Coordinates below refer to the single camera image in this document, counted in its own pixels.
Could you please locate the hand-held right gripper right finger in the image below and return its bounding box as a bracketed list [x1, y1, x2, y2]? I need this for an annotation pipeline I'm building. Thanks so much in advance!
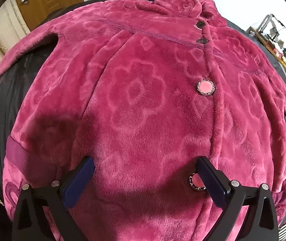
[195, 156, 280, 241]

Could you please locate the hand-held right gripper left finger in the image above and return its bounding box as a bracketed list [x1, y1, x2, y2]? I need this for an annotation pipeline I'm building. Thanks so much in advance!
[11, 156, 95, 241]

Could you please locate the pink fleece jacket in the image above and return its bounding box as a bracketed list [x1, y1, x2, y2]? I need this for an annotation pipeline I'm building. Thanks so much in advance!
[0, 0, 286, 241]

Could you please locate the cream curtain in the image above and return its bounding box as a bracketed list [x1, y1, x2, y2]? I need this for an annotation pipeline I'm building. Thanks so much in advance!
[0, 0, 30, 66]

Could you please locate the glass tank with metal frame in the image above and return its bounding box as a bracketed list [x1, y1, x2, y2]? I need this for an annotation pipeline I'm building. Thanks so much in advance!
[253, 14, 286, 46]

